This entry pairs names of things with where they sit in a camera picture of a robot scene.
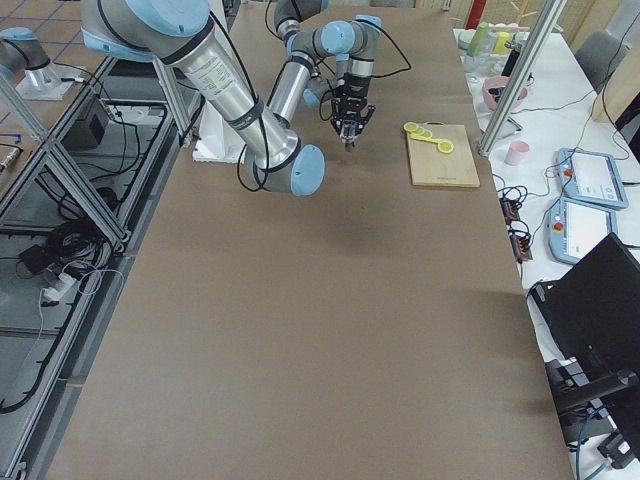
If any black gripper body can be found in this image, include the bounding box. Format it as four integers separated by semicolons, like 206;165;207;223
341;72;373;115

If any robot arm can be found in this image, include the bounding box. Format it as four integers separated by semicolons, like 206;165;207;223
268;1;381;149
81;1;325;196

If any pink plastic cup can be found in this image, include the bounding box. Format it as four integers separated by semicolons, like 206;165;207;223
504;140;530;166

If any wooden cutting board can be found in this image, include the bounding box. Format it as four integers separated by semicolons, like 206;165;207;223
403;122;480;188

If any pink bowl with ice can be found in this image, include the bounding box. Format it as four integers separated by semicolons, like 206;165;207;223
481;76;528;113

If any green bottle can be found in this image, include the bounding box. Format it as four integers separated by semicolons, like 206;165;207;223
467;22;490;57

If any black bottle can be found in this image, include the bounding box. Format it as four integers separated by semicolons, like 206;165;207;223
501;43;524;77

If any far teach pendant tablet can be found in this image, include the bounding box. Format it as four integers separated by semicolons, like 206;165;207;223
555;147;629;210

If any teach pendant tablet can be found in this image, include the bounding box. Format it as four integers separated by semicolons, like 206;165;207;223
555;147;629;210
544;197;618;265

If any near teach pendant tablet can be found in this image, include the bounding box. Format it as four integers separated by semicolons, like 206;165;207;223
544;197;618;265

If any black laptop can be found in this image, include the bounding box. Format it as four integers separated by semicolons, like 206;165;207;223
529;233;639;455

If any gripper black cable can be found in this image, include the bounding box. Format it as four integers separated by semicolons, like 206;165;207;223
319;19;414;126

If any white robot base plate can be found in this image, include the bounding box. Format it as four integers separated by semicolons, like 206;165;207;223
193;102;245;164

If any aluminium frame post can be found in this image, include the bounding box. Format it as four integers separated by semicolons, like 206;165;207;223
478;0;567;157

